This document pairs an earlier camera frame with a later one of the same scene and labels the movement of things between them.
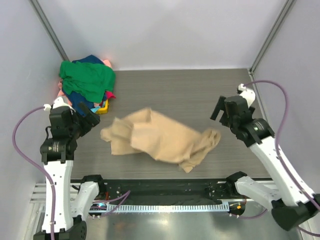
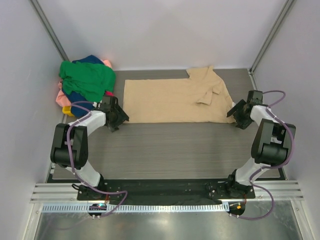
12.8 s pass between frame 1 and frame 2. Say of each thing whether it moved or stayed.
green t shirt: stayed
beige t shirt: moved
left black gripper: moved
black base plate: stayed
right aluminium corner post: stayed
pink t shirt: stayed
